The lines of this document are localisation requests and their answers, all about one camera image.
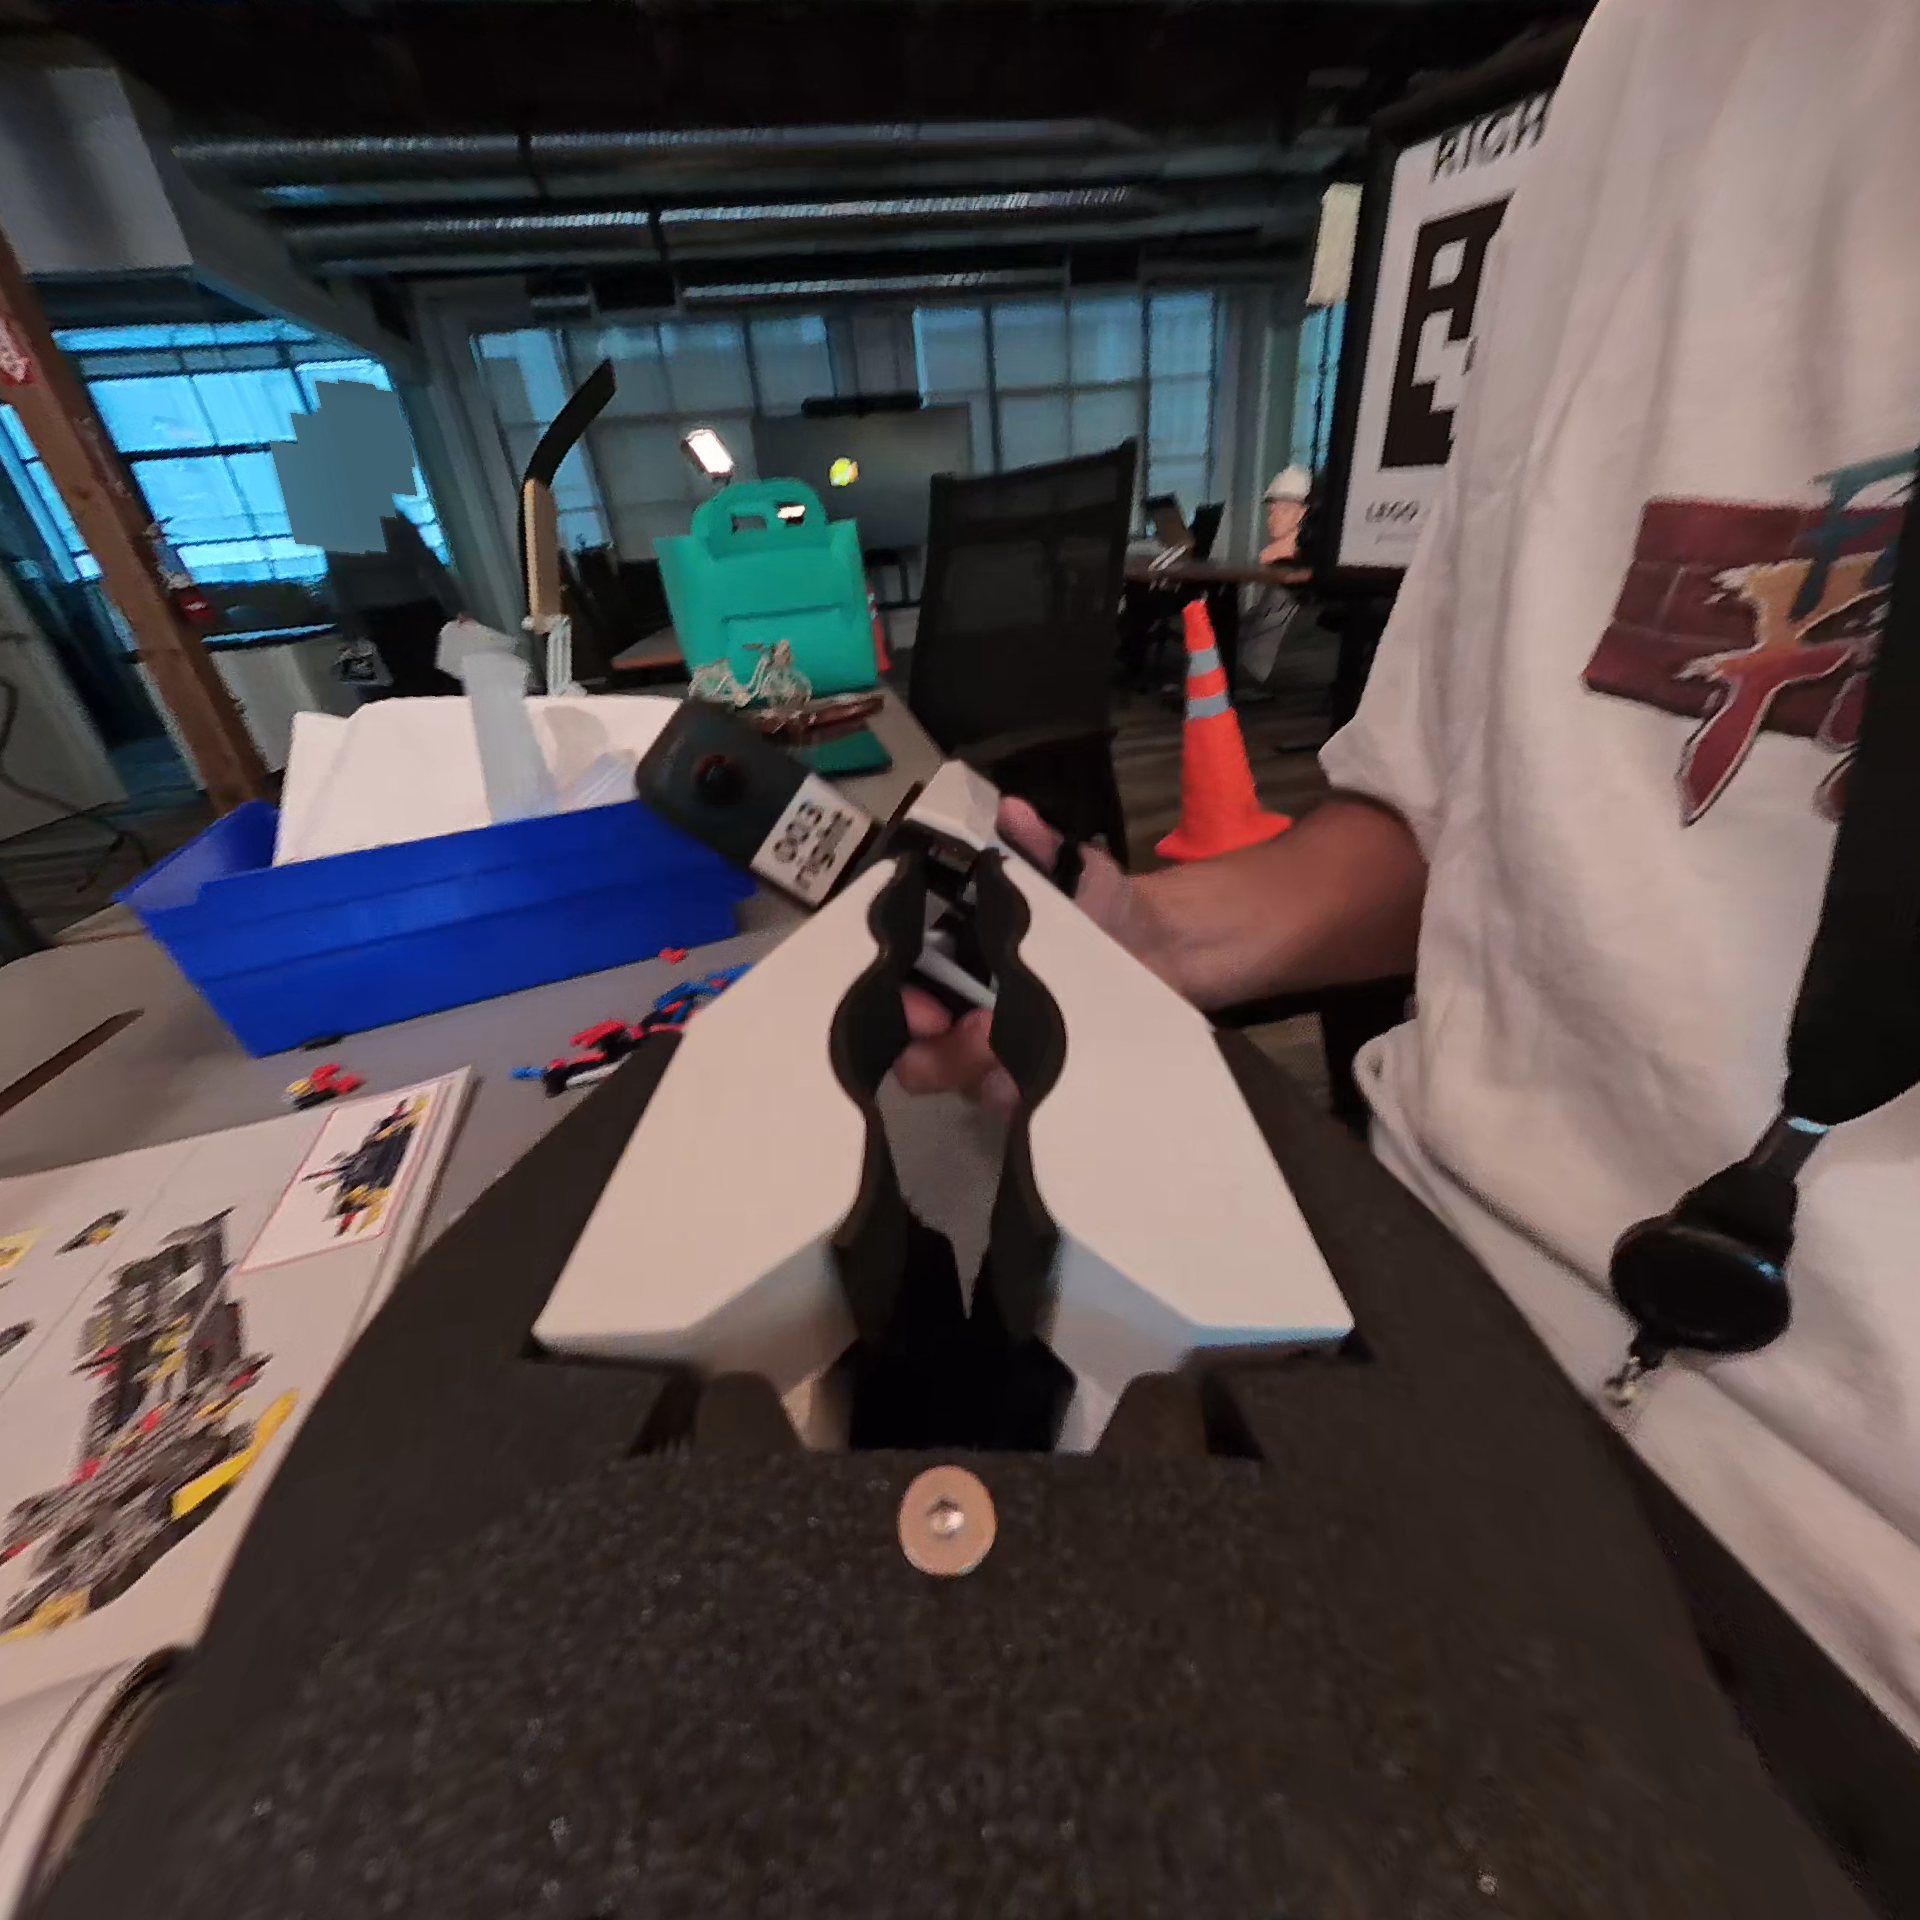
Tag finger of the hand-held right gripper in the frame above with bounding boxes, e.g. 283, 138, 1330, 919
896, 759, 1008, 857

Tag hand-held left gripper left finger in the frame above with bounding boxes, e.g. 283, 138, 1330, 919
528, 854, 932, 1422

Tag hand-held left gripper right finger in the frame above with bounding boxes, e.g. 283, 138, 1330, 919
977, 857, 1359, 1422

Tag white lego connector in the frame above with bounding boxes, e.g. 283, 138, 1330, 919
912, 927, 1003, 1010

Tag pile of red blue lego pieces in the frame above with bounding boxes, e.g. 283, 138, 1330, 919
511, 960, 753, 1097

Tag person's right forearm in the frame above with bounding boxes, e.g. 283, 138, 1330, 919
1140, 795, 1427, 1014

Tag lego instruction booklet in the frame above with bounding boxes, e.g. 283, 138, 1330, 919
0, 1066, 474, 1875

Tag person's right hand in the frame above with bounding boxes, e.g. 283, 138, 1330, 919
896, 795, 1206, 1107

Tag teal tote bag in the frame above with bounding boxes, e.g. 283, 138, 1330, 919
657, 477, 881, 721

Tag black mesh office chair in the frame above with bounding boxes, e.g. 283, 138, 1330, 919
908, 438, 1139, 863

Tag orange traffic cone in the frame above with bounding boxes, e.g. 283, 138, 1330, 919
1154, 597, 1296, 863

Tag blue plastic bin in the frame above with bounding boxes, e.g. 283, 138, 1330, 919
118, 800, 759, 1058

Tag curved black wooden lamp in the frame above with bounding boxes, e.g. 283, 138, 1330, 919
516, 359, 617, 693

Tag background desk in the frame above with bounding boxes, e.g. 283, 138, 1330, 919
1124, 546, 1322, 706

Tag white paper bags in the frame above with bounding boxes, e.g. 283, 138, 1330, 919
275, 622, 694, 867

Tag black monitor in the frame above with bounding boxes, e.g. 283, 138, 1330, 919
751, 398, 977, 528

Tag black white marker poster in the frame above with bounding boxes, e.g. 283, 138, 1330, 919
1329, 81, 1561, 576

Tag black badge reel lanyard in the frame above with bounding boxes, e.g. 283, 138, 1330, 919
1603, 449, 1920, 1413

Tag wooden post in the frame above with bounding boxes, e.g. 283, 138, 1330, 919
0, 223, 273, 815

